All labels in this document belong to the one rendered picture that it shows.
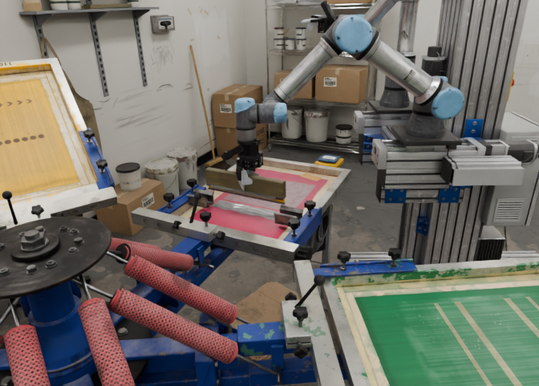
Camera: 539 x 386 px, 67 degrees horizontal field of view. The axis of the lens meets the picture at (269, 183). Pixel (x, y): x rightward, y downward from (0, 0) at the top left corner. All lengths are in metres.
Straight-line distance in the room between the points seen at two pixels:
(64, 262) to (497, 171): 1.49
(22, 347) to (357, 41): 1.23
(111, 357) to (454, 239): 1.78
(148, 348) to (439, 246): 1.58
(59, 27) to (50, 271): 2.79
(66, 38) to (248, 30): 2.72
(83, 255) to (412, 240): 1.71
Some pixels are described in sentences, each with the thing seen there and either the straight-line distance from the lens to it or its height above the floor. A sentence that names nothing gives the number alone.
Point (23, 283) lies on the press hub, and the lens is 0.90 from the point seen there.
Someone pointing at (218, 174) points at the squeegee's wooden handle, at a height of 1.13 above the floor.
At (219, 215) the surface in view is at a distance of 1.74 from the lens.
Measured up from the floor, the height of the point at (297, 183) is 0.95.
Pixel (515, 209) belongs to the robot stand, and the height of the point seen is 0.85.
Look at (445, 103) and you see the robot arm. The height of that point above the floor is 1.43.
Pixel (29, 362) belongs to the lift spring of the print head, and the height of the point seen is 1.22.
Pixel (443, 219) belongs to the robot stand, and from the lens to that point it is 2.18.
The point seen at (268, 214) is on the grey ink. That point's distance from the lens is 1.71.
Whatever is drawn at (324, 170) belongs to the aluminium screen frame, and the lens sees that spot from 2.10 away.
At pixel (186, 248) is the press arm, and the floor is 1.04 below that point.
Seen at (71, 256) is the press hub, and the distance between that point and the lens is 0.94.
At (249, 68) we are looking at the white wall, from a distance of 5.72.
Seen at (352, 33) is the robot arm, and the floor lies 1.67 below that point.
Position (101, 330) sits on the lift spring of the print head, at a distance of 0.86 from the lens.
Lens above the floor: 1.77
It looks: 24 degrees down
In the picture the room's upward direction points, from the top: 2 degrees counter-clockwise
